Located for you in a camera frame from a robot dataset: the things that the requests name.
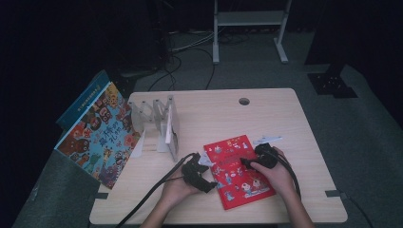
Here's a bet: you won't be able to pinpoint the right hand-held gripper black cable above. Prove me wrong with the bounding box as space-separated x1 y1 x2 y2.
269 151 302 201

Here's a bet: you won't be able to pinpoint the left hand-held gripper black cable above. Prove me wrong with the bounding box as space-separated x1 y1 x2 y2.
115 152 196 228

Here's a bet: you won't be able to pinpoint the thin black cable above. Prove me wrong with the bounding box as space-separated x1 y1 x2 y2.
339 191 376 228

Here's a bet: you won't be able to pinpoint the red picture book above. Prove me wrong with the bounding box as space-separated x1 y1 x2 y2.
202 134 277 211

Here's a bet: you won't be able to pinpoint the person's right hand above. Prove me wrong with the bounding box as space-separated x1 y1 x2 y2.
250 146 297 199

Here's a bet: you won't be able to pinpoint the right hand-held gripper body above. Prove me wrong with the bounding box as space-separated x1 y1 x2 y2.
253 136 283 169

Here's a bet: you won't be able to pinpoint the white expandable book rack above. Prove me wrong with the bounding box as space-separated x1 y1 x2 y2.
127 94 181 163

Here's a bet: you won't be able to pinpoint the hand-held gripper black cable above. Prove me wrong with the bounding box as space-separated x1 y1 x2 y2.
269 151 302 201
115 152 196 228

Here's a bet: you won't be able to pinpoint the white metal stand frame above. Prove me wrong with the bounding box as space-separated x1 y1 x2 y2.
212 0 293 66

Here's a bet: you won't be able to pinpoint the light blue animals picture book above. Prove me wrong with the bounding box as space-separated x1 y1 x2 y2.
53 81 143 190

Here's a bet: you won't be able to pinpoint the black floor cables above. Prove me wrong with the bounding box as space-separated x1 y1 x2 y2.
146 47 217 93

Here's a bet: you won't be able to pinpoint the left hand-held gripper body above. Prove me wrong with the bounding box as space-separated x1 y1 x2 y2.
182 152 217 188

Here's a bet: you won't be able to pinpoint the grey floor cables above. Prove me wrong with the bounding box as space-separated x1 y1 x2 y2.
169 28 217 53

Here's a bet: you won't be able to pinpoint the person's left hand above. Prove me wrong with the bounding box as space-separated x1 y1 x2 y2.
161 169 202 210

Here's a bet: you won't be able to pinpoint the dark blue monster picture book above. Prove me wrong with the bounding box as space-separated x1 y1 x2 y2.
55 69 111 131

